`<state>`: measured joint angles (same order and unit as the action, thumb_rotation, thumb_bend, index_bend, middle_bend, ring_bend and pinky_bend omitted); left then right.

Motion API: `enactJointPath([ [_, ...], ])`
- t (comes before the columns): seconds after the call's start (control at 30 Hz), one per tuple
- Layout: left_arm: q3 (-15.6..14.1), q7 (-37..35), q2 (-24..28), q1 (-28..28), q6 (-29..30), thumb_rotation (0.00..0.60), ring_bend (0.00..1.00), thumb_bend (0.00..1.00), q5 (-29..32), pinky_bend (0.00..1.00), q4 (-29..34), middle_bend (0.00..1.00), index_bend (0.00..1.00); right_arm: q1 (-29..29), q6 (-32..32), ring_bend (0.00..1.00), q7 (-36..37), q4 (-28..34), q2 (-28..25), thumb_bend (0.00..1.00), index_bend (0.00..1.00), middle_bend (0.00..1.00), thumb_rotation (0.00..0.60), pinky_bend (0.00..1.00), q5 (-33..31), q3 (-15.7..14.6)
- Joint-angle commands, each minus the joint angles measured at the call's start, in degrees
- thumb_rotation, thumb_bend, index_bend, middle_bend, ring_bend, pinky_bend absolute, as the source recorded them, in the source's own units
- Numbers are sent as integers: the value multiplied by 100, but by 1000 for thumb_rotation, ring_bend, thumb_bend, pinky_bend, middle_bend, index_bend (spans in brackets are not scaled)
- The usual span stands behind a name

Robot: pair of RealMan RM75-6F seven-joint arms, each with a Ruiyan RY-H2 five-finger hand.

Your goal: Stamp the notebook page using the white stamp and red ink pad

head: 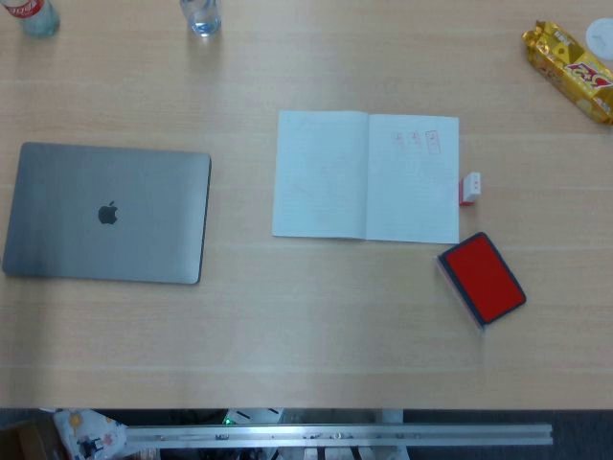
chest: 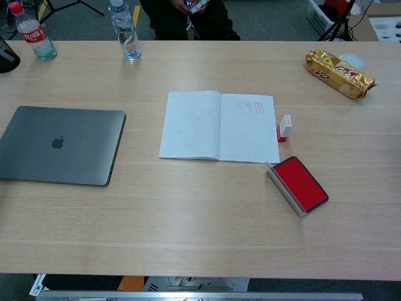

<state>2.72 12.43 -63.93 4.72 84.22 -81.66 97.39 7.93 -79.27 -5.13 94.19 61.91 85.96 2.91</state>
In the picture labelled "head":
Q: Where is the aluminium rail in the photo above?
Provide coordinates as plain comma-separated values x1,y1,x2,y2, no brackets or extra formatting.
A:
125,423,555,451

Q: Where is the clear water bottle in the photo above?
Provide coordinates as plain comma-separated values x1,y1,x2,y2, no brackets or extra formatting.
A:
179,0,223,38

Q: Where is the grey closed laptop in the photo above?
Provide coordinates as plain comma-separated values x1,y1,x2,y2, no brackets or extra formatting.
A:
1,141,213,286

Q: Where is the gold snack package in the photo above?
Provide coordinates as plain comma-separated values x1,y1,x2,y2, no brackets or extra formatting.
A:
521,19,613,127

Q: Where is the red label cola bottle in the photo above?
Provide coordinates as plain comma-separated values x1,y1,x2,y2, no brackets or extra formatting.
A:
7,0,62,38

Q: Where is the red rubber stamp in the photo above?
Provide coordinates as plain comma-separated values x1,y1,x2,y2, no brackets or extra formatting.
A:
458,171,484,207

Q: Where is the open white lined notebook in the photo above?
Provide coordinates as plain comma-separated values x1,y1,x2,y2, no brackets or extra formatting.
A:
271,110,461,244

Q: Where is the white round lid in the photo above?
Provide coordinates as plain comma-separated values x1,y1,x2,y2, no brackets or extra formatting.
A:
585,17,613,61

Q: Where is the white patterned bag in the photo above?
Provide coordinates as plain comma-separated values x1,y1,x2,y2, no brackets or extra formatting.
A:
51,409,130,460

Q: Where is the red ink pad case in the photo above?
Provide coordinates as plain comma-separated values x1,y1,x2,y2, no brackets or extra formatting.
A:
436,231,528,332

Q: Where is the brown cardboard box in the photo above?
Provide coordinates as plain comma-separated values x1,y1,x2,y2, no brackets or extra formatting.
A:
0,415,63,460

